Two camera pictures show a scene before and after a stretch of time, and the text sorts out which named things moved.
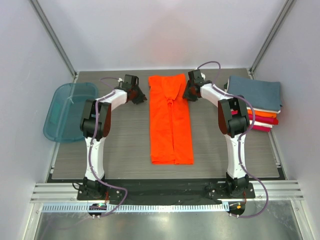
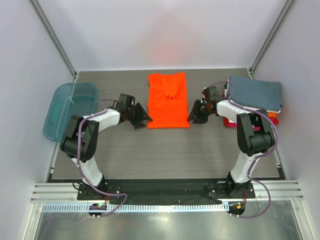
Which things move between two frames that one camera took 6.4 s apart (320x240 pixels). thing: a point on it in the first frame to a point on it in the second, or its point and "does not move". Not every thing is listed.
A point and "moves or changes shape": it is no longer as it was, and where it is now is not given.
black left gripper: (137, 96) to (135, 115)
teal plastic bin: (63, 121) does not move
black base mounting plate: (214, 191) does not move
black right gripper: (189, 92) to (201, 111)
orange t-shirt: (171, 135) moves or changes shape
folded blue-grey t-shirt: (260, 94) does not move
